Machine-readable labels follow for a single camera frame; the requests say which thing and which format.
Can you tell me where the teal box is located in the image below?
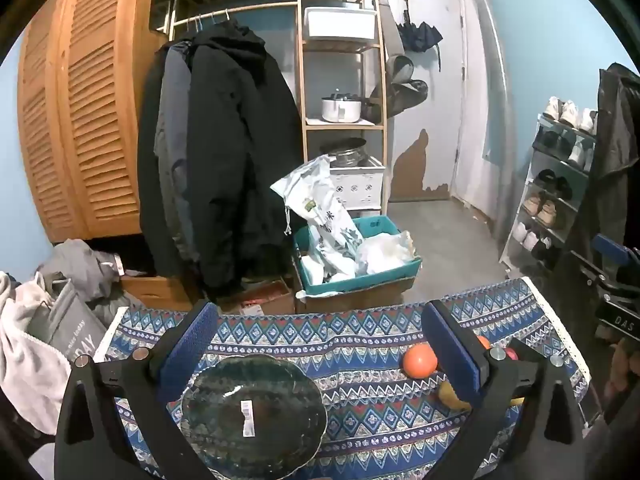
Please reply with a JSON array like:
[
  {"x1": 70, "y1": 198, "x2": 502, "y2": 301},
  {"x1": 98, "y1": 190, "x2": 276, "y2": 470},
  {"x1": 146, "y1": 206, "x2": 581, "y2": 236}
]
[{"x1": 292, "y1": 215, "x2": 423, "y2": 297}]

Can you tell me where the group of shoes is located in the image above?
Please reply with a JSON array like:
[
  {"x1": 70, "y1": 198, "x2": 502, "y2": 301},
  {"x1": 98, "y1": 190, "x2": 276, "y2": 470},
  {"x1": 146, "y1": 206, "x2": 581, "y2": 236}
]
[{"x1": 512, "y1": 96, "x2": 598, "y2": 266}]

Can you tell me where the dark brown jacket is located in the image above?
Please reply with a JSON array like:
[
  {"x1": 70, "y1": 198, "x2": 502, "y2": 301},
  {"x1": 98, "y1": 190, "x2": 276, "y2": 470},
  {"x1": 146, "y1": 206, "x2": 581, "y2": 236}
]
[{"x1": 555, "y1": 62, "x2": 640, "y2": 411}]

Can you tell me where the white door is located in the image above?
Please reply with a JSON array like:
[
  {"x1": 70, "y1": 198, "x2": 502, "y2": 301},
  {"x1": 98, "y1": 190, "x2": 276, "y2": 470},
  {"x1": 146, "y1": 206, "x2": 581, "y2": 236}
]
[{"x1": 387, "y1": 0, "x2": 468, "y2": 203}]

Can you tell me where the person's right hand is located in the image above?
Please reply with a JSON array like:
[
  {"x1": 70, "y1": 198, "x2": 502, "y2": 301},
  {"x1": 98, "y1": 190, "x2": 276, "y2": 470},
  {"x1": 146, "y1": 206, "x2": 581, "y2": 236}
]
[{"x1": 602, "y1": 337, "x2": 640, "y2": 423}]

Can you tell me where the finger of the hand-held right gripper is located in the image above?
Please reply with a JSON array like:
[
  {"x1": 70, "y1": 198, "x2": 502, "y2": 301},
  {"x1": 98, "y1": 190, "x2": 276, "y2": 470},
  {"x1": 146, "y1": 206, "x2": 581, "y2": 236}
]
[{"x1": 580, "y1": 234, "x2": 632, "y2": 303}]

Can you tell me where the grey hanging bag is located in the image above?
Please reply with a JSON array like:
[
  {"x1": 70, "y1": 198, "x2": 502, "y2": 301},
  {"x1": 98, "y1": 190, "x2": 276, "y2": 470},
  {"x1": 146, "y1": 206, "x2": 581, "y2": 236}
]
[{"x1": 370, "y1": 52, "x2": 430, "y2": 121}]

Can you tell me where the wooden shelf unit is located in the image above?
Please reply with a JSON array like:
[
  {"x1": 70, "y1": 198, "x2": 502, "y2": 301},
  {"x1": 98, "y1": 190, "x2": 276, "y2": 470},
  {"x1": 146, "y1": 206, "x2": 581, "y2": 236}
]
[{"x1": 296, "y1": 0, "x2": 390, "y2": 221}]

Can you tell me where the grey jacket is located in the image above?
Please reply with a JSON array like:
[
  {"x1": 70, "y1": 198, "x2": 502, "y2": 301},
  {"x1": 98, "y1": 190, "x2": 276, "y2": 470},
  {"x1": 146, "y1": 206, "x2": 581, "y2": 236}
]
[{"x1": 155, "y1": 40, "x2": 201, "y2": 261}]

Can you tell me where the dark green glass plate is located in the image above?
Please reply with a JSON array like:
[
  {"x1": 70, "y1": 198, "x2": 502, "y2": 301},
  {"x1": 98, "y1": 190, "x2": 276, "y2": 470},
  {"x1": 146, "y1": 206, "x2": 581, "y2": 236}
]
[{"x1": 181, "y1": 354, "x2": 328, "y2": 467}]

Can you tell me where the yellow mango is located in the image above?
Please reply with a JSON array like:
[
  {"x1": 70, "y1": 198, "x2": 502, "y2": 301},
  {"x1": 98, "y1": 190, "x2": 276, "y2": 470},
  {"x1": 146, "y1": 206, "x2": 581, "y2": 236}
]
[{"x1": 438, "y1": 381, "x2": 526, "y2": 411}]

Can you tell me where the white shoe rack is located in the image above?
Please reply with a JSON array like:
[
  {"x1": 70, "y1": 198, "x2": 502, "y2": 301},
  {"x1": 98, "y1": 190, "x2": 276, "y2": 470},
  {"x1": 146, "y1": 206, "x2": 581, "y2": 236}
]
[{"x1": 500, "y1": 112, "x2": 598, "y2": 281}]

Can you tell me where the black coat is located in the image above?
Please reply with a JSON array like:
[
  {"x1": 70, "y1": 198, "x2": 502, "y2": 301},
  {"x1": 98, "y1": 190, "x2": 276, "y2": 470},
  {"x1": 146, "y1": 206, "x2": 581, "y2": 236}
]
[{"x1": 137, "y1": 20, "x2": 301, "y2": 301}]

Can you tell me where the white plastic bag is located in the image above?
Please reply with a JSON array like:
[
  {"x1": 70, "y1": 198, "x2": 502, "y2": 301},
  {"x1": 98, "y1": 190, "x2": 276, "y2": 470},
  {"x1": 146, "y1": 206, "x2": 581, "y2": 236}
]
[{"x1": 357, "y1": 230, "x2": 416, "y2": 276}]

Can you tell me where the dark blue umbrella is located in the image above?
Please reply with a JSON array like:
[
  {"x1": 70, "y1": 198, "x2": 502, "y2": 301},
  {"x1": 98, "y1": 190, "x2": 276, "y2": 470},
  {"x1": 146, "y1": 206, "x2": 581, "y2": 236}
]
[{"x1": 397, "y1": 0, "x2": 444, "y2": 71}]

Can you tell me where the wooden drawer box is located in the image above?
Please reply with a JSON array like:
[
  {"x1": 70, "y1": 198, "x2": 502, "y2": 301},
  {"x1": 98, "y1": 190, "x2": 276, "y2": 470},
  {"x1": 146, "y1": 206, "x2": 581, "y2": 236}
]
[{"x1": 120, "y1": 275, "x2": 193, "y2": 311}]

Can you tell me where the wooden louvered wardrobe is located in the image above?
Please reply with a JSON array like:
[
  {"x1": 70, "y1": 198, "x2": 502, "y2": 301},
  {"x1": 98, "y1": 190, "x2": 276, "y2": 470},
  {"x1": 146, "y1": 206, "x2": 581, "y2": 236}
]
[{"x1": 17, "y1": 0, "x2": 168, "y2": 241}]

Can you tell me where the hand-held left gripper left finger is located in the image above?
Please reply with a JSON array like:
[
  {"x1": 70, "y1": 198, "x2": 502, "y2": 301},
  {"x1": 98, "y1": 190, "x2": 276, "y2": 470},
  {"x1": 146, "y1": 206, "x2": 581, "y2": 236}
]
[{"x1": 55, "y1": 300, "x2": 221, "y2": 480}]

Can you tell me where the grey pipe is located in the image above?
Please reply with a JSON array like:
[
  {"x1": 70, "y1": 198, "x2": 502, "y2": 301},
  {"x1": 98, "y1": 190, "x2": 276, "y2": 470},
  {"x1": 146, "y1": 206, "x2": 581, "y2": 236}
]
[{"x1": 467, "y1": 0, "x2": 518, "y2": 261}]

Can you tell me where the white printed rice bag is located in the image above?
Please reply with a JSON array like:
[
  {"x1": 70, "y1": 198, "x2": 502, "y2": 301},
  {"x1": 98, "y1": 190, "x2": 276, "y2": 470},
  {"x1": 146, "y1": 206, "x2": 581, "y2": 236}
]
[{"x1": 270, "y1": 155, "x2": 366, "y2": 281}]

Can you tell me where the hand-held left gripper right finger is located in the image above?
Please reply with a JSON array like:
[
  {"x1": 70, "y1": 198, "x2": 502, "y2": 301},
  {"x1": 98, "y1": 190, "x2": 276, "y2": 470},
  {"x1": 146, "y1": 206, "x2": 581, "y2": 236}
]
[{"x1": 422, "y1": 300, "x2": 586, "y2": 480}]

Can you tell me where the white cooking pot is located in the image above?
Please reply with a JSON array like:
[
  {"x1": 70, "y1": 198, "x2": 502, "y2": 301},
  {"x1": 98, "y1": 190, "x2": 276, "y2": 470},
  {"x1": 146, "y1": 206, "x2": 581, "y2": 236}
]
[{"x1": 321, "y1": 92, "x2": 363, "y2": 123}]

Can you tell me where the white storage bin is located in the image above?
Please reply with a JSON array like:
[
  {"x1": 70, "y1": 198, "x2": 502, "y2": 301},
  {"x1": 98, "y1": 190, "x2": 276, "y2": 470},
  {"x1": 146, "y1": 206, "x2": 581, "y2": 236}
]
[{"x1": 305, "y1": 6, "x2": 377, "y2": 41}]

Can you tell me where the steel pot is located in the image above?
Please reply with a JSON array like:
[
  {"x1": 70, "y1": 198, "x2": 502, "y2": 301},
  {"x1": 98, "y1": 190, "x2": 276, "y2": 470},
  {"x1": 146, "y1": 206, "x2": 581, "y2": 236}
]
[{"x1": 320, "y1": 137, "x2": 368, "y2": 167}]

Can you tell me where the brown cardboard box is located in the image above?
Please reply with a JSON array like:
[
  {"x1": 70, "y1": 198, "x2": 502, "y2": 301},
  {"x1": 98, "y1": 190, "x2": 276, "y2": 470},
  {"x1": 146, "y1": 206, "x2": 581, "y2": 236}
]
[{"x1": 292, "y1": 255, "x2": 416, "y2": 315}]

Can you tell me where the white plastic crate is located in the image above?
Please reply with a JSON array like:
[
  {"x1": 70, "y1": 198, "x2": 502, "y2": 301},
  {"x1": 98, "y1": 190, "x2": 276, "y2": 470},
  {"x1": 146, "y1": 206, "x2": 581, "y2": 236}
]
[{"x1": 330, "y1": 156, "x2": 387, "y2": 211}]

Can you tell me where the wooden clothes rail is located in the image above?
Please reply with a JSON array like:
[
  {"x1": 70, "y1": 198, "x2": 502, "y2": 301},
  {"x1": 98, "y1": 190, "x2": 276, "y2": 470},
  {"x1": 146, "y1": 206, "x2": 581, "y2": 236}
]
[{"x1": 150, "y1": 0, "x2": 301, "y2": 43}]

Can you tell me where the light grey fleece cloth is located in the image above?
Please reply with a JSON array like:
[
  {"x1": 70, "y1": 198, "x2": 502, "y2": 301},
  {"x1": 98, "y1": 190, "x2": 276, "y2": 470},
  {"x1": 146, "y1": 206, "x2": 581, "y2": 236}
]
[{"x1": 0, "y1": 270, "x2": 73, "y2": 436}]

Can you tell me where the blue patterned tablecloth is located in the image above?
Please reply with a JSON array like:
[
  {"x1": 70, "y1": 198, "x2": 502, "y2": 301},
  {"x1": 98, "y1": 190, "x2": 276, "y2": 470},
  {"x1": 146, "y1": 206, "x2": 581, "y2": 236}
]
[{"x1": 95, "y1": 277, "x2": 591, "y2": 480}]

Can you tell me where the large orange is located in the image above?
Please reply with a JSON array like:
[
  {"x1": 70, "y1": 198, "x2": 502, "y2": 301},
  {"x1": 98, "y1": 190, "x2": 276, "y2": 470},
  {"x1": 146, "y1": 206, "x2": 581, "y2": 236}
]
[{"x1": 403, "y1": 344, "x2": 439, "y2": 380}]

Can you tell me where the grey tote bag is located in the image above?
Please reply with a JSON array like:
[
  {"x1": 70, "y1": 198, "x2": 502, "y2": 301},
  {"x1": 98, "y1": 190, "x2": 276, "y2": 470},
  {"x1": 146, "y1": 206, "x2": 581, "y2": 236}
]
[{"x1": 25, "y1": 277, "x2": 108, "y2": 366}]

